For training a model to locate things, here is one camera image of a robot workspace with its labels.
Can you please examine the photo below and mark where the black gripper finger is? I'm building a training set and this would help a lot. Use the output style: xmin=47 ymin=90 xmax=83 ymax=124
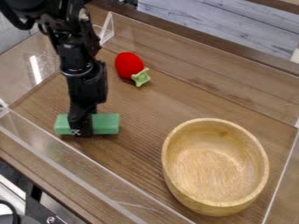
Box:
xmin=67 ymin=102 xmax=97 ymax=137

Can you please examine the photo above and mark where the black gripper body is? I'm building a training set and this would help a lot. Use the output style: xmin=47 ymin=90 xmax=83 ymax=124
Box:
xmin=59 ymin=60 xmax=107 ymax=107

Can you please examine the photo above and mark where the green rectangular block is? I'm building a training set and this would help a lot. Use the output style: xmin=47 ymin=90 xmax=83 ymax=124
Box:
xmin=53 ymin=113 xmax=119 ymax=137

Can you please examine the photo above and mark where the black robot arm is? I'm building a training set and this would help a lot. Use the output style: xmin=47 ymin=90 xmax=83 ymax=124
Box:
xmin=0 ymin=0 xmax=107 ymax=137

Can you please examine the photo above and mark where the wooden brown bowl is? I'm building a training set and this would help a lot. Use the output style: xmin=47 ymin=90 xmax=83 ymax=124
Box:
xmin=161 ymin=118 xmax=269 ymax=216

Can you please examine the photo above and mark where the red plush strawberry toy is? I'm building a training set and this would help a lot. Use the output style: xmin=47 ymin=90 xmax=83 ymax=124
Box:
xmin=114 ymin=52 xmax=150 ymax=88

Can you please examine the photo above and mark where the clear acrylic tray wall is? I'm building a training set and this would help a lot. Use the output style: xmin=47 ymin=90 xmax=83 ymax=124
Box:
xmin=0 ymin=99 xmax=190 ymax=224

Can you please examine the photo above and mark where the black metal table bracket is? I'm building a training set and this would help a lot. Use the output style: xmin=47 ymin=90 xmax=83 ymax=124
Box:
xmin=23 ymin=185 xmax=67 ymax=224

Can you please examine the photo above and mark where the black cable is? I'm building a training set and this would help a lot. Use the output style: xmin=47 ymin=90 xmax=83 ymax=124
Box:
xmin=0 ymin=200 xmax=18 ymax=224

